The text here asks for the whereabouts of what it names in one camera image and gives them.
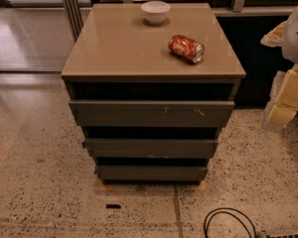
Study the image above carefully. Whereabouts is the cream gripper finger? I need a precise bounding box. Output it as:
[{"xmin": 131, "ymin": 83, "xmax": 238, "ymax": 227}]
[
  {"xmin": 260, "ymin": 22, "xmax": 286, "ymax": 48},
  {"xmin": 262, "ymin": 63, "xmax": 298, "ymax": 132}
]

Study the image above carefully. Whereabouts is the grey drawer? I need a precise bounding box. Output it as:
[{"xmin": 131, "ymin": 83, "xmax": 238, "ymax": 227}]
[
  {"xmin": 70, "ymin": 100, "xmax": 234, "ymax": 128},
  {"xmin": 95, "ymin": 166, "xmax": 208, "ymax": 181},
  {"xmin": 83, "ymin": 138, "xmax": 219, "ymax": 159}
]

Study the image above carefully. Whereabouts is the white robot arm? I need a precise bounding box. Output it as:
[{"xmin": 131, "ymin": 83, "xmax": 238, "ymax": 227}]
[{"xmin": 260, "ymin": 6, "xmax": 298, "ymax": 132}]

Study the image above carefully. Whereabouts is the grey drawer cabinet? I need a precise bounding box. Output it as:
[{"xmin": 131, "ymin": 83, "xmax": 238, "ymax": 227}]
[{"xmin": 61, "ymin": 2, "xmax": 247, "ymax": 185}]

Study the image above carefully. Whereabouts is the grey bottom drawer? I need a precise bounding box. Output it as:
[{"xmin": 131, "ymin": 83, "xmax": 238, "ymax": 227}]
[{"xmin": 95, "ymin": 166, "xmax": 208, "ymax": 181}]

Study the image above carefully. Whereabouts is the grey top drawer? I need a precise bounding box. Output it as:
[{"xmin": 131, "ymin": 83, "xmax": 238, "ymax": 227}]
[{"xmin": 70, "ymin": 100, "xmax": 234, "ymax": 128}]

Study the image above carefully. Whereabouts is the red soda can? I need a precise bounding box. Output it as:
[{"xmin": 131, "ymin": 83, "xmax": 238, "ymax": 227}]
[{"xmin": 168, "ymin": 35, "xmax": 205, "ymax": 63}]

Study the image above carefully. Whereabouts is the white ceramic bowl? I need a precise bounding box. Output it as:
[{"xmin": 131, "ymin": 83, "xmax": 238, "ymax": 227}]
[{"xmin": 141, "ymin": 1, "xmax": 171, "ymax": 25}]

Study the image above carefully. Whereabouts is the metal floor grille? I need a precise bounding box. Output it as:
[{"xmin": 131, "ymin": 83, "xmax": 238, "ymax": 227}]
[{"xmin": 256, "ymin": 229, "xmax": 298, "ymax": 238}]

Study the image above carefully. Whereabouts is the small black floor object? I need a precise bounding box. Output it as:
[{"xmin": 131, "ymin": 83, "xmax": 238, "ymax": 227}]
[{"xmin": 106, "ymin": 204, "xmax": 121, "ymax": 209}]

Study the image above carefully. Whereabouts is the black cable loop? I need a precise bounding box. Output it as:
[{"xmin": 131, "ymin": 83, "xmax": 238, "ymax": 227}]
[{"xmin": 203, "ymin": 207, "xmax": 258, "ymax": 238}]

